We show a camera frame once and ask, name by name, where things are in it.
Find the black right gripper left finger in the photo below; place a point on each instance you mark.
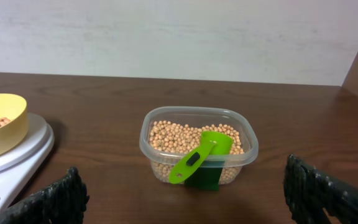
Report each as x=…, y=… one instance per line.
x=62, y=202

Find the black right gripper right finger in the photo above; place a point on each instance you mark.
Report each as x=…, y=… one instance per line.
x=312, y=196

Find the green plastic scoop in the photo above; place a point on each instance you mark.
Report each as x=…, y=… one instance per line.
x=212, y=143

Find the white digital kitchen scale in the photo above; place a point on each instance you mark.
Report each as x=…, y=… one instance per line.
x=18, y=165

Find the yellow plastic bowl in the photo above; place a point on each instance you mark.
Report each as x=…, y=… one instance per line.
x=13, y=121

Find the dark green tape strip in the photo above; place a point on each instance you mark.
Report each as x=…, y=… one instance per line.
x=206, y=178

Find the clear container of soybeans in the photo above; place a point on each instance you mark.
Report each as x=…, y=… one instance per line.
x=169, y=133

